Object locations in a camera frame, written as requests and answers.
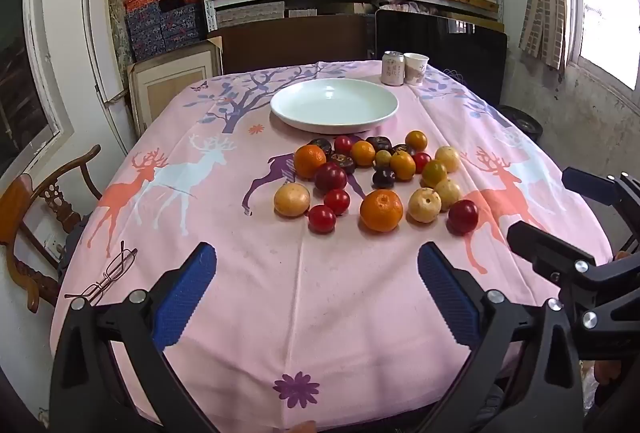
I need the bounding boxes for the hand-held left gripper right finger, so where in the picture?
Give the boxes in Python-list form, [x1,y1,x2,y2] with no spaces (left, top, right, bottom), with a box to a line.
[417,242,586,433]

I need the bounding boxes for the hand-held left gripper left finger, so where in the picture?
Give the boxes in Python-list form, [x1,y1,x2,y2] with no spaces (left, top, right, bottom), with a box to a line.
[49,242,217,433]

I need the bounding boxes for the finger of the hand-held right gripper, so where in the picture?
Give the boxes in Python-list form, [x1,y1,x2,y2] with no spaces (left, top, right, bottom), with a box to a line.
[561,167,640,234]
[506,220,621,299]

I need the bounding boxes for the dark red plum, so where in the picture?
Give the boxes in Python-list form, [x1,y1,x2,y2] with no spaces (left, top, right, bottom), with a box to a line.
[447,200,479,234]
[314,163,348,192]

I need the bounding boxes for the greenish orange mandarin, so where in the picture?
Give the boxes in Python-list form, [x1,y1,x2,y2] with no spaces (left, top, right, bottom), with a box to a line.
[421,160,448,188]

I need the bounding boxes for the white plate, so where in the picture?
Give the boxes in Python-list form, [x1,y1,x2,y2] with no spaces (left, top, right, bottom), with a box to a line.
[270,79,399,135]

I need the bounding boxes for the person's right hand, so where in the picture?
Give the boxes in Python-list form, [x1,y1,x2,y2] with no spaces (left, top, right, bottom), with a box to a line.
[592,355,623,386]

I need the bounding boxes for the eyeglasses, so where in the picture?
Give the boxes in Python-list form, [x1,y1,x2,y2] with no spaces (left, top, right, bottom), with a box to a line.
[64,241,138,306]

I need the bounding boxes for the black round pot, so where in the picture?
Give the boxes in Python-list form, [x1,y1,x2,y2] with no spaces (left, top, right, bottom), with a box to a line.
[500,105,543,144]

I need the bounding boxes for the pink printed tablecloth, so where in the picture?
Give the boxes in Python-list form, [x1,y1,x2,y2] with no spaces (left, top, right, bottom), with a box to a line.
[50,59,615,431]

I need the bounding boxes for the bright window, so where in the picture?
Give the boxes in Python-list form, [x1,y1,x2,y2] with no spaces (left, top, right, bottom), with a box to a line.
[565,0,640,91]

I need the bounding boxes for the wooden chair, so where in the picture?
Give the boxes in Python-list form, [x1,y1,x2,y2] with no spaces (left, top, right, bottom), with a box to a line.
[0,144,103,314]

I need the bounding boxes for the black glass panel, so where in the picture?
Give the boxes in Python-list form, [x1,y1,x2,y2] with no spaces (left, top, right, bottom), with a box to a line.
[375,9,508,106]

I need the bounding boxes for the paper cup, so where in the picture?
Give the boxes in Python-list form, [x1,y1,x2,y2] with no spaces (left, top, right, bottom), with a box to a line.
[403,53,430,86]

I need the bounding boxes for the white framed panel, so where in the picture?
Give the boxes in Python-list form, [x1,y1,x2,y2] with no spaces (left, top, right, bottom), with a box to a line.
[127,38,223,138]

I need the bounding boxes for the beverage can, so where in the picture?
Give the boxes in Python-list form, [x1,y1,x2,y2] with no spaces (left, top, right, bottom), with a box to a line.
[381,51,405,86]

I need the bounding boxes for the white board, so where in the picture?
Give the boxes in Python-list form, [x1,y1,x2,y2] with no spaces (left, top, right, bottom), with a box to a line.
[81,0,136,154]

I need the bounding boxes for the pink bundled cloth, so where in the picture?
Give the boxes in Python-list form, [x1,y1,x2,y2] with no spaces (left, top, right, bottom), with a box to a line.
[375,0,441,16]

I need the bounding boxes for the stack of blue floral boxes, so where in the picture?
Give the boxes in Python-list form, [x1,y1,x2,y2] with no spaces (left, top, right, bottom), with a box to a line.
[124,0,207,62]

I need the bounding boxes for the brown wooden board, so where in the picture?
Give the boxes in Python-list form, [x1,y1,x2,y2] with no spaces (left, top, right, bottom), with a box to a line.
[207,14,378,76]

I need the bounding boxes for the marble slab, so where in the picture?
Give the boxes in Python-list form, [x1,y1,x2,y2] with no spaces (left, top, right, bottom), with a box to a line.
[104,0,138,64]

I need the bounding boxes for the dark window with white frame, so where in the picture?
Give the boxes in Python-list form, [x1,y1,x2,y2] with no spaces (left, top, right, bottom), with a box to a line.
[0,0,76,184]

